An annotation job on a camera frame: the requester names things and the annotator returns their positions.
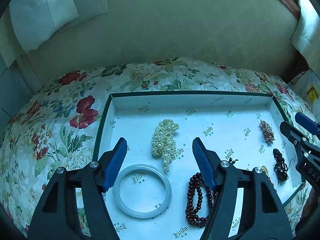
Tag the pale curtain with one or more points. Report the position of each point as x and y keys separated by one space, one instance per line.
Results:
x=305 y=25
x=42 y=12

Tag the glossy wardrobe with circle lines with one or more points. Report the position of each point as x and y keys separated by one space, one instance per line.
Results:
x=10 y=92

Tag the red gold knot charm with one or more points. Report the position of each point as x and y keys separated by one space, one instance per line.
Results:
x=264 y=169

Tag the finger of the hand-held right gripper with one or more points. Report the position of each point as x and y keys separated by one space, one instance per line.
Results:
x=290 y=132
x=306 y=121

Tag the white printed shallow box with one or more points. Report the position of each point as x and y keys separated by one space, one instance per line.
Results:
x=200 y=120

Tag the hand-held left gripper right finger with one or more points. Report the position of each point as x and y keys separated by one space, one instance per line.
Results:
x=203 y=165

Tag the pale jade bangle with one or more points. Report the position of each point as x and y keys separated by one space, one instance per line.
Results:
x=168 y=190

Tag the floral bedsheet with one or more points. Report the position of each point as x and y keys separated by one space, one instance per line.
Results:
x=62 y=117

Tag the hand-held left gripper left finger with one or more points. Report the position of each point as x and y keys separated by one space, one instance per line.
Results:
x=115 y=165

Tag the white pillow with yellow print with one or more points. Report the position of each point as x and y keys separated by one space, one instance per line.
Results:
x=308 y=87

